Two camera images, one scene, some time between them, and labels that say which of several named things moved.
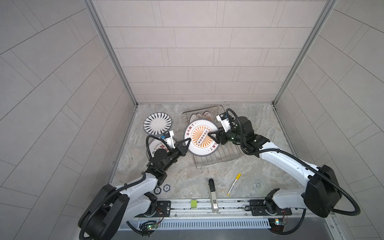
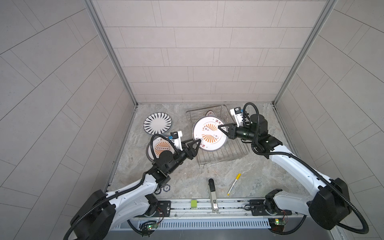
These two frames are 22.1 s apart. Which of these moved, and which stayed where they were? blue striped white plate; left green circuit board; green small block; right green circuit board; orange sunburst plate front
Moved: orange sunburst plate front
Stayed: blue striped white plate; left green circuit board; right green circuit board; green small block
